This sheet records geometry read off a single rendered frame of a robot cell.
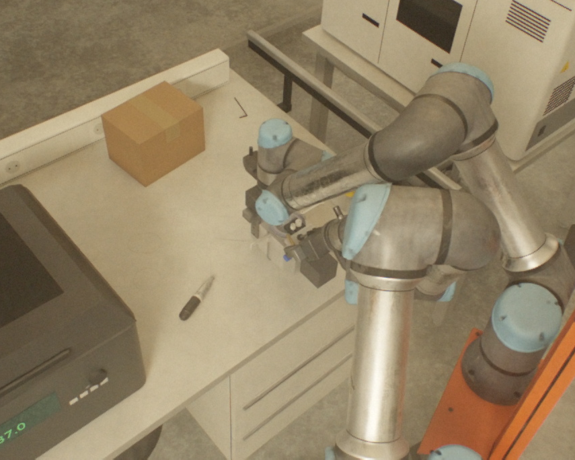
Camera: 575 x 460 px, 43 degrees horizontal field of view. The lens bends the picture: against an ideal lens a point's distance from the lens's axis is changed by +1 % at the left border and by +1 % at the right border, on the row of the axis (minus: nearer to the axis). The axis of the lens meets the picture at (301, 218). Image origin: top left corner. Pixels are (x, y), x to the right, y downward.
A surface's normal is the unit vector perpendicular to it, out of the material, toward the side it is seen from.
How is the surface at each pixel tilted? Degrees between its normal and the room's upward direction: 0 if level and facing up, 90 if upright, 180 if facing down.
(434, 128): 41
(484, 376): 72
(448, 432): 0
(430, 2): 90
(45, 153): 90
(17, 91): 0
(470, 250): 77
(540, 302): 8
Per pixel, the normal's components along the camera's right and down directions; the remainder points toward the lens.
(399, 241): 0.08, 0.15
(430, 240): 0.00, 0.38
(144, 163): 0.73, 0.54
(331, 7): -0.75, 0.46
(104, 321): 0.55, 0.04
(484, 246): 0.62, 0.44
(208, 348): 0.07, -0.66
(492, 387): -0.40, 0.42
